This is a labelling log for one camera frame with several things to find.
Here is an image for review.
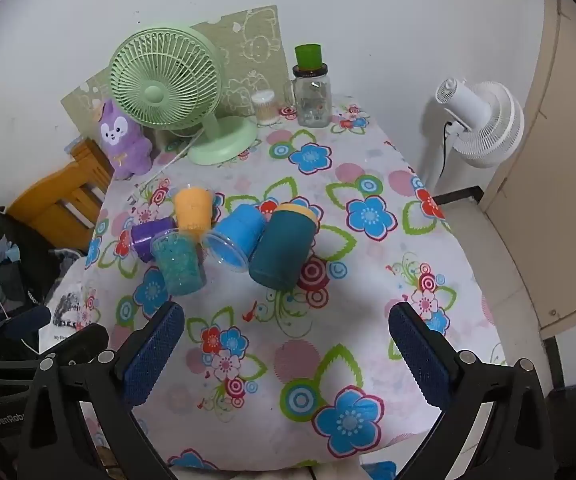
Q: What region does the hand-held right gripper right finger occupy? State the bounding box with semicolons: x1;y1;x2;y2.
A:
388;301;566;480

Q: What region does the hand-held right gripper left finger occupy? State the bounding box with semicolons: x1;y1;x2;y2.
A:
18;301;186;480

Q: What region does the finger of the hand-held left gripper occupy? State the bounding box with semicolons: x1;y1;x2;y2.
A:
4;306;52;342
42;323;110;367

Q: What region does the dark teal cup yellow rim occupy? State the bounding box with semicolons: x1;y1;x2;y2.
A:
248;202;317;291

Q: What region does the clear teal glitter cup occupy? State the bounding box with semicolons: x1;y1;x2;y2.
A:
150;228;207;296

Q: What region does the purple cup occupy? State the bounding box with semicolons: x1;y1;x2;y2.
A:
131;218;179;263

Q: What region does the light blue cup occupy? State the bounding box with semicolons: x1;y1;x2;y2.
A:
203;205;267;273

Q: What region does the orange cup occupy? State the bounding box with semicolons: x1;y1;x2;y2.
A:
174;186;215;233

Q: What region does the green plastic cup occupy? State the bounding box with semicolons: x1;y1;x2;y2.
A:
295;44;325;71

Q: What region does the white plastic bag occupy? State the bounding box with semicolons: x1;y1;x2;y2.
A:
38;280;89;356

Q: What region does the black bag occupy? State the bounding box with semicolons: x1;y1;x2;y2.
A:
0;207;83;311

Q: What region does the wooden chair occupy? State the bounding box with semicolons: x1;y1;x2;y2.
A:
0;137;116;253

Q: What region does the floral tablecloth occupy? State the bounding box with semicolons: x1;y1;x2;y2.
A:
38;95;511;480

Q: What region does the purple plush toy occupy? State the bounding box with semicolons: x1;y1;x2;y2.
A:
98;99;155;181

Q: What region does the beige door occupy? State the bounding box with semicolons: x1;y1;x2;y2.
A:
478;0;576;336

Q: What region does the white standing fan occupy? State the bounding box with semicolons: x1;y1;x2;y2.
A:
420;78;525;196

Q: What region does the green desk fan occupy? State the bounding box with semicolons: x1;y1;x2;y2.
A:
108;22;259;166

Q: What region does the cotton swab container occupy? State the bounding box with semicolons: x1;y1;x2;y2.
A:
251;90;279;126

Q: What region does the green cartoon printed board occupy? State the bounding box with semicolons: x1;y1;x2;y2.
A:
61;5;291;146

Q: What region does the black fan cable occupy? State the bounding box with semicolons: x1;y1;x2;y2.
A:
439;119;461;182

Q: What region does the white fan cable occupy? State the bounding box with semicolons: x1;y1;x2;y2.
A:
157;125;209;172

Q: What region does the glass jar with handle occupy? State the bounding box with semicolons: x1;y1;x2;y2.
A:
284;66;332;128

